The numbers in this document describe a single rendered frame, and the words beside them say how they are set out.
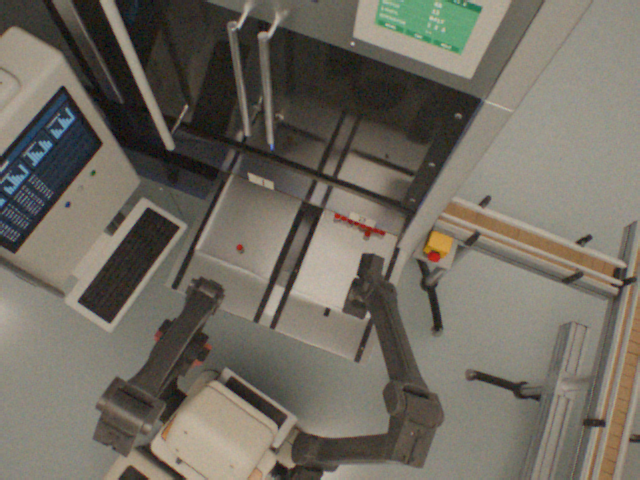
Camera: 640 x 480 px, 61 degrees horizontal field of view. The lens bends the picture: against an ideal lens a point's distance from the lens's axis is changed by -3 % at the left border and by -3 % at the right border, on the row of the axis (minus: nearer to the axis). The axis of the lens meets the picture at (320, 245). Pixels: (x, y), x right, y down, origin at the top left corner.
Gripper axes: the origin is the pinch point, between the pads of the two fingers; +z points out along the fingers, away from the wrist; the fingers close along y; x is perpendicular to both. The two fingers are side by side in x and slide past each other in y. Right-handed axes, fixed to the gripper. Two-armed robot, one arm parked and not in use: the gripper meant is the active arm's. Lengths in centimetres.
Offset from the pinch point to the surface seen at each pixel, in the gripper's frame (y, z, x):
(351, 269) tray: 14.6, 20.2, 4.4
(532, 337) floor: 38, 108, -91
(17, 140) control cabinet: -1, -39, 88
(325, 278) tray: 8.6, 20.2, 11.2
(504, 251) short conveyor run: 37, 16, -41
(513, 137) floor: 141, 110, -55
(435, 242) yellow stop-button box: 28.1, 5.4, -16.8
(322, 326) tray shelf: -6.4, 20.2, 6.6
